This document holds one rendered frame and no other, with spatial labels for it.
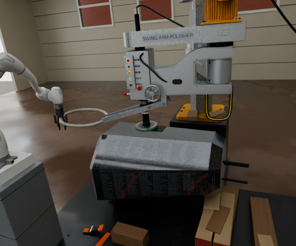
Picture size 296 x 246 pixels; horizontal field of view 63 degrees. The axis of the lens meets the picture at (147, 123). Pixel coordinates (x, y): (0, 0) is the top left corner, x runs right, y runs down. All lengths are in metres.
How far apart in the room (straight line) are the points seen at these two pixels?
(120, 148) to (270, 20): 6.55
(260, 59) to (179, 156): 6.35
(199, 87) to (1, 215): 1.72
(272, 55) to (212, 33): 6.18
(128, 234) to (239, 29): 1.81
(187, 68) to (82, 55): 7.96
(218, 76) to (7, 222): 1.86
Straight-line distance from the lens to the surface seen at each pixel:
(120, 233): 2.22
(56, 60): 10.50
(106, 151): 2.21
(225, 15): 1.98
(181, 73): 2.02
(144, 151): 2.07
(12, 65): 2.11
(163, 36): 1.99
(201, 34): 1.96
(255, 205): 2.53
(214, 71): 2.01
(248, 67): 8.06
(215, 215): 2.15
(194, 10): 2.60
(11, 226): 2.03
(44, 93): 2.52
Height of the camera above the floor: 1.70
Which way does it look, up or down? 21 degrees down
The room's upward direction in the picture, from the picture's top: 5 degrees counter-clockwise
